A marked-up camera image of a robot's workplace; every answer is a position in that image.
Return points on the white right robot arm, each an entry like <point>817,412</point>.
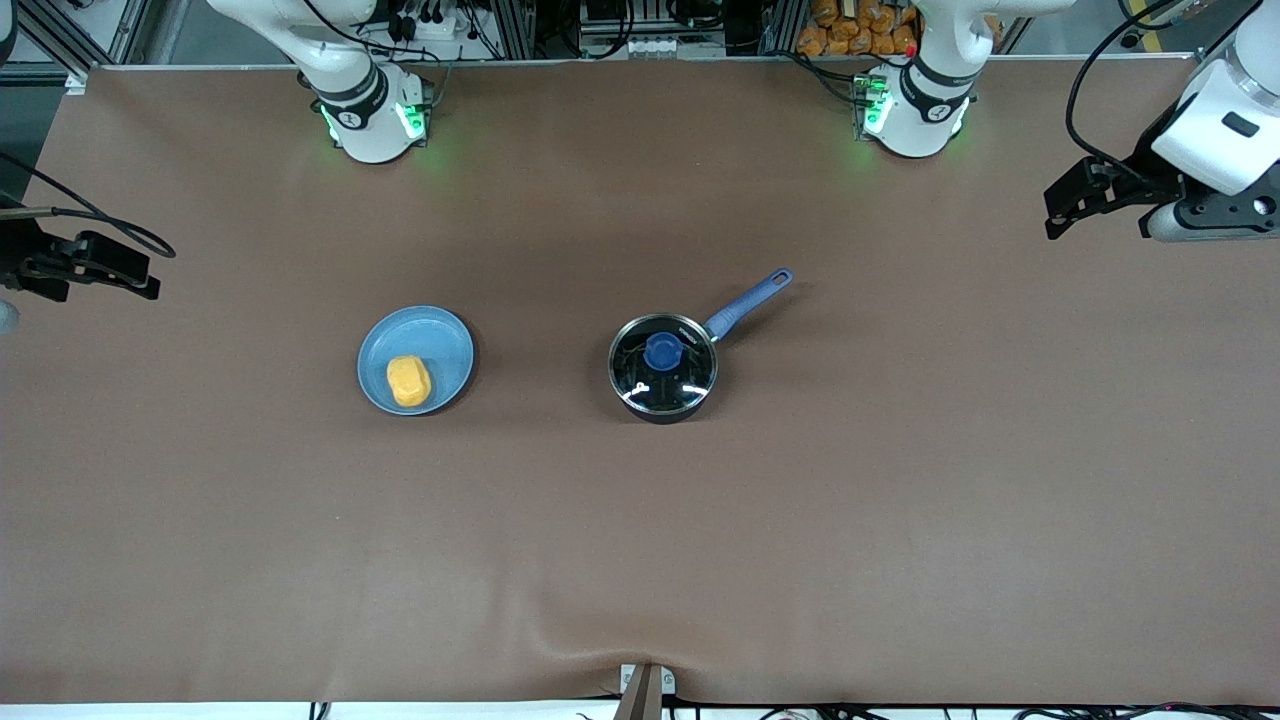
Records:
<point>365,110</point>

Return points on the yellow potato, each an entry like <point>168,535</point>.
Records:
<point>409,382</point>

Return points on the white power strip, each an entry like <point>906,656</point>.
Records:
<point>425,22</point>

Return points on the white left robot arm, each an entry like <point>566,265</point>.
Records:
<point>925,100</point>

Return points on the brown table mat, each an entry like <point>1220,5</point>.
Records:
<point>640,550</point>

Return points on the glass lid with blue knob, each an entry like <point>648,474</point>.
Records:
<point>662,352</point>

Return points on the pile of orange toy food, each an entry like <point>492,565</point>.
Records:
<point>850,28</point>

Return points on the blue round plate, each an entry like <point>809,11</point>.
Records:
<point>435,340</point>

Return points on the aluminium frame rail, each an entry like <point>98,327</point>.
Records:
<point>85,30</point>

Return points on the metal bracket at table edge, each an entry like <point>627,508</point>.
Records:
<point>645,692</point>

